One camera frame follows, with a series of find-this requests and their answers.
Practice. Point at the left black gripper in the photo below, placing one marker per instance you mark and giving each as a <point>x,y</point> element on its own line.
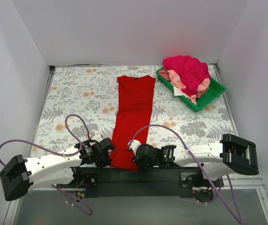
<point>109,150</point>

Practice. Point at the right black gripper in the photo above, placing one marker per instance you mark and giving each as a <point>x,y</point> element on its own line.
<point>138,161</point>

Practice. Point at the red t shirt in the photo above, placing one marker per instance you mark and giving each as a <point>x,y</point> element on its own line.
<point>135,107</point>

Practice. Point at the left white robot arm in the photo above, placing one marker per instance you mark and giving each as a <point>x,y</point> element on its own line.
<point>21,175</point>

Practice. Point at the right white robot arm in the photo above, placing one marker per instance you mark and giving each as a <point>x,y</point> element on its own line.
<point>231,154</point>

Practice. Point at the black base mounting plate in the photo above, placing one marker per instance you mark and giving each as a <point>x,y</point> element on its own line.
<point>177,181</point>

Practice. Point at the floral table cloth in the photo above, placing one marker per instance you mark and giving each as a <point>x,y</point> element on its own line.
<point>83,101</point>

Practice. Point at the white garment in tray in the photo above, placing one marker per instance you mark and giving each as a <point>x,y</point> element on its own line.
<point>177,91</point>

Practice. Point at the pink t shirt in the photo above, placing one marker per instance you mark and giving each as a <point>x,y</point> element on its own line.
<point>174,79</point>

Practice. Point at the green plastic tray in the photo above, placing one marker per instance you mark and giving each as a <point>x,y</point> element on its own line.
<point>214,91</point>

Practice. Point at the magenta t shirt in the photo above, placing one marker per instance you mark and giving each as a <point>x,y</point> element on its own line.
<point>192,72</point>

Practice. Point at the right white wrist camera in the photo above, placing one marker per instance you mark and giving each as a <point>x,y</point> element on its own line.
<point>133,146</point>

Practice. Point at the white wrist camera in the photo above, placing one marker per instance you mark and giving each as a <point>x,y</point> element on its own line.
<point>133,146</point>
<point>97,138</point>

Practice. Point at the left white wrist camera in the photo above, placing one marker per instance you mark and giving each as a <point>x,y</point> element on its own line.
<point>97,138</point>

